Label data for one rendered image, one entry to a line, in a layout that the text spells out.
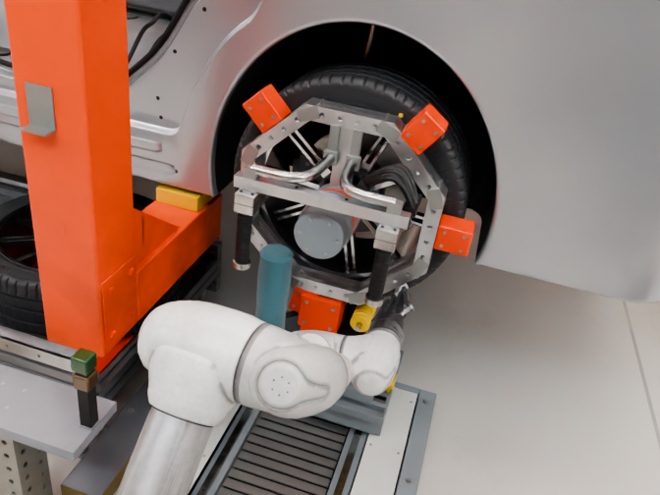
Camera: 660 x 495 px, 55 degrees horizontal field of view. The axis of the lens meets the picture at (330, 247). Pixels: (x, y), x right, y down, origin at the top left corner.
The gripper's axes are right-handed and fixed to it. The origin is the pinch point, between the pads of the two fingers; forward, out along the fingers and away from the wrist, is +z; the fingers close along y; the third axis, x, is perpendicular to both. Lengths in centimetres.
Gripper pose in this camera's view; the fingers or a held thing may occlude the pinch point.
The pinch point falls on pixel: (401, 290)
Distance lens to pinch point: 177.9
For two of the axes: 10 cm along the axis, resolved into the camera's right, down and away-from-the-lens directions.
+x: -5.8, -7.8, -2.3
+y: 7.6, -4.3, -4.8
